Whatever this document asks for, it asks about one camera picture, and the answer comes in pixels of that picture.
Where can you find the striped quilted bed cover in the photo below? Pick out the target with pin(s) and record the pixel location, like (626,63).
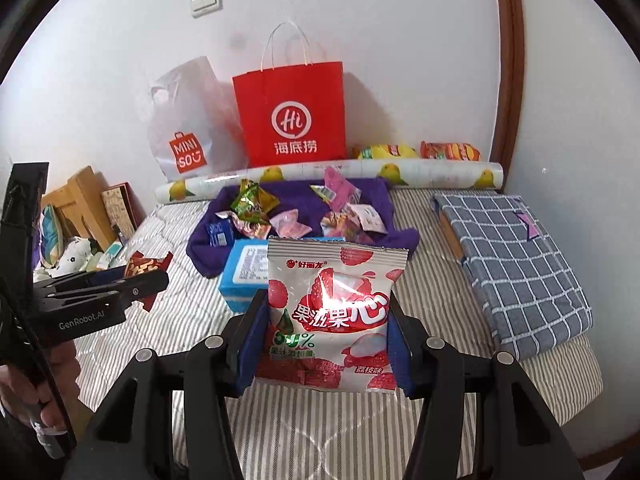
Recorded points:
(353,423)

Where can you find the white pink small packet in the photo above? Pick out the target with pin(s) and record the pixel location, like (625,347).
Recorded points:
(367,217)

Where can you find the red Haidilao paper bag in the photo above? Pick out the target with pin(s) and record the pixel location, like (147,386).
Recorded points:
(292,113)

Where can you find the white red lychee candy bag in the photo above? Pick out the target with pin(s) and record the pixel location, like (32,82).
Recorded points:
(335,336)

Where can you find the blue tissue pack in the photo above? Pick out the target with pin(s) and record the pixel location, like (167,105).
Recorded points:
(247,269)

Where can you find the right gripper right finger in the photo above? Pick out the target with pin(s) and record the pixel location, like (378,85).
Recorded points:
(516,437)

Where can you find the brown framed picture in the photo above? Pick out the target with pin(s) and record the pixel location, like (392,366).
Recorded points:
(122,210)

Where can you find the lemon print paper roll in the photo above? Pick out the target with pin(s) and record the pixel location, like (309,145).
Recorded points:
(406,172)

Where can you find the pale pink small packet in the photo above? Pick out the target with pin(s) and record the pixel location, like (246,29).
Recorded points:
(286,225)

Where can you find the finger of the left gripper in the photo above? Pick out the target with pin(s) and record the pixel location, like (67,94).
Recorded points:
(84,284)

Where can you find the white wall switch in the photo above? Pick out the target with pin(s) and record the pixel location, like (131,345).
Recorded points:
(199,8)

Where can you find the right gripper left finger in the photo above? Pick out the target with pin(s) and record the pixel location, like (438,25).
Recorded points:
(166,416)

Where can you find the white Miniso plastic bag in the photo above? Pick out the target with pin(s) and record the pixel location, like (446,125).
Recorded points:
(193,125)

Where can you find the left hand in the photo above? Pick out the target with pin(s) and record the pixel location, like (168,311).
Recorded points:
(18,393)

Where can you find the pink yellow snack packet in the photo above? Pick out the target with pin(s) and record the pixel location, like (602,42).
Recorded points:
(345,191)

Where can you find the teal white tube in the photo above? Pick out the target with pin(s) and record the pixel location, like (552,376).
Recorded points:
(108,257)

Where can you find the yellow chips bag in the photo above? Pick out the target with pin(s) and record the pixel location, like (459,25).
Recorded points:
(387,151)

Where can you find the orange chips bag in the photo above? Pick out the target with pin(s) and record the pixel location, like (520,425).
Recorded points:
(450,151)

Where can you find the pink orange snack packet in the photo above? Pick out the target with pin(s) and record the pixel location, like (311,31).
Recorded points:
(340,225)

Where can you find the wooden side table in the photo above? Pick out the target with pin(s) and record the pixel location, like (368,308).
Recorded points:
(80,209)

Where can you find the purple towel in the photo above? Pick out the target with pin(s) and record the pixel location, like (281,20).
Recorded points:
(210,260)

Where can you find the brown wooden door frame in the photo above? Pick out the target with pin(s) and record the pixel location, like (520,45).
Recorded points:
(512,49)

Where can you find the green snack packet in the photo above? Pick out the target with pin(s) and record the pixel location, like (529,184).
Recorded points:
(253,203)

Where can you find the dark blue snack packet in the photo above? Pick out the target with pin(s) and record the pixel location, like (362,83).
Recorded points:
(220,233)

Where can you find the grey checked folded cloth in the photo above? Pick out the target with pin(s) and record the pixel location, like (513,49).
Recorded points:
(528,293)

